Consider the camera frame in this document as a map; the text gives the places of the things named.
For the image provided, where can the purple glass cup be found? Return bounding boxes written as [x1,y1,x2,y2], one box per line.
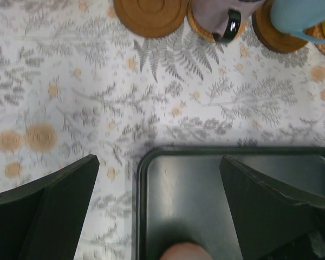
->
[191,0,264,44]

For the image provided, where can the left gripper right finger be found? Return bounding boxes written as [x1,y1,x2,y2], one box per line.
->
[219,155,325,259]

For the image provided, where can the woven rattan coaster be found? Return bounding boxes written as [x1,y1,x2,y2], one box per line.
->
[186,0,248,43]
[306,24,325,55]

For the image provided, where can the black serving tray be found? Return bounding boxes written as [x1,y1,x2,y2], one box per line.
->
[133,146,325,259]

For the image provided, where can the brown wooden coaster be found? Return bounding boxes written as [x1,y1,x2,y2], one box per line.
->
[113,0,188,38]
[252,1,307,54]

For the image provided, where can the light blue mug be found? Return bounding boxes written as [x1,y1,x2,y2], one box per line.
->
[270,0,325,44]

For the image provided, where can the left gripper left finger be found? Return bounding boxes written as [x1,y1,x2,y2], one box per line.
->
[0,154,99,259]

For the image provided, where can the light pink mug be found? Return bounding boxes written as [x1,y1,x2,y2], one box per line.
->
[159,242,212,260]

